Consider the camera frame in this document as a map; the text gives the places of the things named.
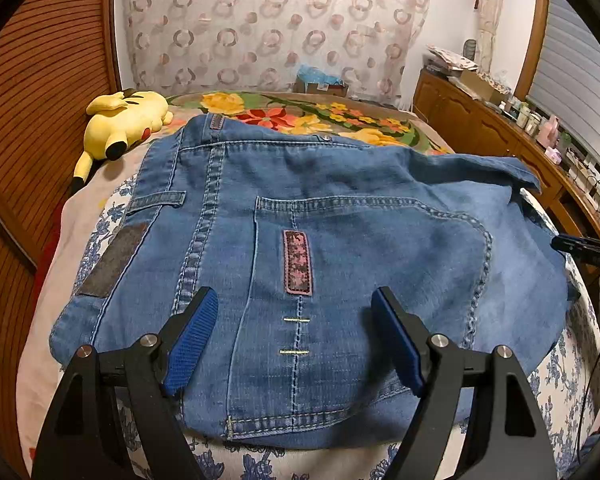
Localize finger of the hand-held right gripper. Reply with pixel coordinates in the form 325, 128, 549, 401
551, 234, 600, 273

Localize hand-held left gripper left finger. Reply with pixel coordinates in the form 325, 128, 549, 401
31, 286, 220, 480

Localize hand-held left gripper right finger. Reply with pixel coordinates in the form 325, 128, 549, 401
371, 286, 558, 480

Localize blue denim pants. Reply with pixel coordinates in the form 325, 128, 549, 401
49, 112, 581, 451

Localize pink container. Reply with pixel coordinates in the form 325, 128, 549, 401
537, 115, 561, 149

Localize bed with floral sheet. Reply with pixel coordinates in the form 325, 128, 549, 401
17, 160, 600, 480

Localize grey window blind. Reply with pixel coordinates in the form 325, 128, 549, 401
527, 0, 600, 181

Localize wooden cabinet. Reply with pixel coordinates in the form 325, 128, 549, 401
412, 69, 600, 246

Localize open cardboard box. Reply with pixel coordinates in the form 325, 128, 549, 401
457, 67, 511, 104

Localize patterned paper stack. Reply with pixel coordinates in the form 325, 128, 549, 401
426, 44, 480, 72

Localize yellow plush toy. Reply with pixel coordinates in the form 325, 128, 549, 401
71, 90, 174, 196

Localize colourful flower blanket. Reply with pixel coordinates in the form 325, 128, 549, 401
167, 91, 453, 156

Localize beige lace curtain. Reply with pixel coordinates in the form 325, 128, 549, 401
472, 0, 508, 73

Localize small cardboard box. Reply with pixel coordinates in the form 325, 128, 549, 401
294, 77, 350, 98

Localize light blue plastic bag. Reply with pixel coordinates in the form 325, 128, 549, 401
297, 64, 343, 88

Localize slatted wooden panel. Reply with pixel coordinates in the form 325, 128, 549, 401
0, 0, 123, 480

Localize sheer curtain with circles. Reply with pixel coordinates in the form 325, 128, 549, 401
122, 0, 431, 98

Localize black cable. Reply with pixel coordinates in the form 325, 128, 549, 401
576, 342, 600, 463

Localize wooden window frame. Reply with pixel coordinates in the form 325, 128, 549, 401
512, 0, 551, 102

